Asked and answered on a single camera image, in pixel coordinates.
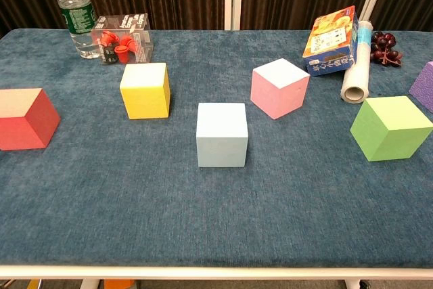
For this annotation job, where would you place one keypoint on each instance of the light blue cube block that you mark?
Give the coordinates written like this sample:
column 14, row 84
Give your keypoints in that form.
column 221, row 140

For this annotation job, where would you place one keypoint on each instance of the clear box with red stoppers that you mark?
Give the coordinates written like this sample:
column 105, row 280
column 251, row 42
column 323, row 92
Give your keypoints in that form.
column 125, row 45

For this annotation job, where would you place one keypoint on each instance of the green cube block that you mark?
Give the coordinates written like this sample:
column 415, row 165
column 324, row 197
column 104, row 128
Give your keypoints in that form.
column 389, row 140

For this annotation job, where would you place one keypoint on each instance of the blue orange cookie box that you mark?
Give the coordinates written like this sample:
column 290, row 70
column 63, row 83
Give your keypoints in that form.
column 331, row 42

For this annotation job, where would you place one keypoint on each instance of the blue fabric table cover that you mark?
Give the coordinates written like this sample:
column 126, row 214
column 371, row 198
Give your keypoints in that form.
column 135, row 201

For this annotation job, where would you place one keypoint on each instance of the dark red grape bunch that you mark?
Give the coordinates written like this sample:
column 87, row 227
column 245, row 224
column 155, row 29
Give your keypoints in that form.
column 384, row 43

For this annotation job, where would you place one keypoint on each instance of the red cube block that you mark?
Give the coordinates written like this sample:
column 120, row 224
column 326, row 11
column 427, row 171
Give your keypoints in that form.
column 20, row 130

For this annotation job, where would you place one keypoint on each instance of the clear plastic water bottle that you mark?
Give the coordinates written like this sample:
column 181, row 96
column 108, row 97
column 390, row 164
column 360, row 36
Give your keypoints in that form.
column 76, row 15

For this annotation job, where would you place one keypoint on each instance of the pink cube block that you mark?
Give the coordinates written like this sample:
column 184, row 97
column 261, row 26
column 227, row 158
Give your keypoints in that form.
column 270, row 92

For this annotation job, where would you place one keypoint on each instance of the purple cube block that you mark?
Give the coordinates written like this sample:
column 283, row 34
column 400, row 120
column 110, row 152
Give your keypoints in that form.
column 424, row 86

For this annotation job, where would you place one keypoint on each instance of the yellow cube block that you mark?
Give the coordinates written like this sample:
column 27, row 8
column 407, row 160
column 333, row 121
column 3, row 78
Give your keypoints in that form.
column 143, row 99

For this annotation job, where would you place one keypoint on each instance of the plastic wrap roll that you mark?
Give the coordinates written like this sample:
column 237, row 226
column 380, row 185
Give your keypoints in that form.
column 358, row 65

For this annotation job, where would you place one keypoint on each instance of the orange object under table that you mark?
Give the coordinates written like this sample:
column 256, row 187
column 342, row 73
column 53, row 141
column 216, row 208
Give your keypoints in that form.
column 118, row 284

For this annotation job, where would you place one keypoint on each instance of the white table frame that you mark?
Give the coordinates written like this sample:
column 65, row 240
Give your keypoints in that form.
column 216, row 272

